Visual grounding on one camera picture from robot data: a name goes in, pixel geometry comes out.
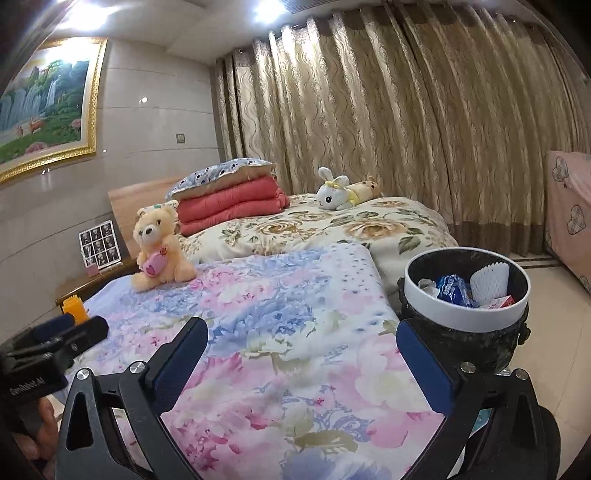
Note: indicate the red snack packet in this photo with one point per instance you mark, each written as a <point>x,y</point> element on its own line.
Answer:
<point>503,302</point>

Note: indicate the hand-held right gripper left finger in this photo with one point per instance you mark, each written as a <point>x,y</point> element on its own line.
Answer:
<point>180,364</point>

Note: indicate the cream floral duvet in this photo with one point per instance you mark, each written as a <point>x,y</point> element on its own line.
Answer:
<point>392,230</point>

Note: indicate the gold framed landscape painting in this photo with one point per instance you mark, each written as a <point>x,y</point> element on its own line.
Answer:
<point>46,106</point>

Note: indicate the small pink holder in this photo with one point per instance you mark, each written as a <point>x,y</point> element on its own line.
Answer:
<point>92,270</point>

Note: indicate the white rabbit plush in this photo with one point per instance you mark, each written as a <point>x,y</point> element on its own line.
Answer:
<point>332,194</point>

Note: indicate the cream teddy bear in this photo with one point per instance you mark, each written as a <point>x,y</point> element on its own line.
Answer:
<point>152,240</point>

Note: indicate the white foam net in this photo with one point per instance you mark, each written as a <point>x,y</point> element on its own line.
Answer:
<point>489,281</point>

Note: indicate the pastel floral blanket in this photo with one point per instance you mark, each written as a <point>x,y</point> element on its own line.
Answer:
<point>286,332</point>

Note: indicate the folded red quilt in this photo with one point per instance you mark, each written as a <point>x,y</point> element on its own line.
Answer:
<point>231,207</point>

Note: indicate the blue white patterned pillow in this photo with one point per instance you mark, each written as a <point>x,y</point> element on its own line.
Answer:
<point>212,174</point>

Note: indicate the wooden headboard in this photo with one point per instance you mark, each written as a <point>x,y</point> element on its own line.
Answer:
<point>134,207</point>

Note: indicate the white plastic bag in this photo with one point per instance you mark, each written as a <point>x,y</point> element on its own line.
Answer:
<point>427,286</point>

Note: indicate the beige patterned curtain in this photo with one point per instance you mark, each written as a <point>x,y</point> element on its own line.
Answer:
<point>392,115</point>

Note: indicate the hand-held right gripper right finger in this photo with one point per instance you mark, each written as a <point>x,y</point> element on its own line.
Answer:
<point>422,369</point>

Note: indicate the pink heart print cloth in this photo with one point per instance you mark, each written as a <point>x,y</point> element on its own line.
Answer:
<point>570,212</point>

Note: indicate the white bin with black bag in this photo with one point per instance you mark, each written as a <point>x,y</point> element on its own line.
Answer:
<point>461,341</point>

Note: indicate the yellow bear plush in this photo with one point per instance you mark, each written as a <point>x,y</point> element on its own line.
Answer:
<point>367,189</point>

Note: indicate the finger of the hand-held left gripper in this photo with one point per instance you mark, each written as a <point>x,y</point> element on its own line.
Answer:
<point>51,326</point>
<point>85,330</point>

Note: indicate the person's left hand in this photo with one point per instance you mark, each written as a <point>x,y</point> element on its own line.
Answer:
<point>44,438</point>

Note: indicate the blue snack wrapper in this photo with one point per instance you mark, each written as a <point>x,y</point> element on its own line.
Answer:
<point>455,290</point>

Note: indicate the ceiling spotlight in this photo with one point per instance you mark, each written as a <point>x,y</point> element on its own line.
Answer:
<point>90,5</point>
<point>272,7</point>

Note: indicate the black white photo collage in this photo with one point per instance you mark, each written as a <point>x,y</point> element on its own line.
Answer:
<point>100,244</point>

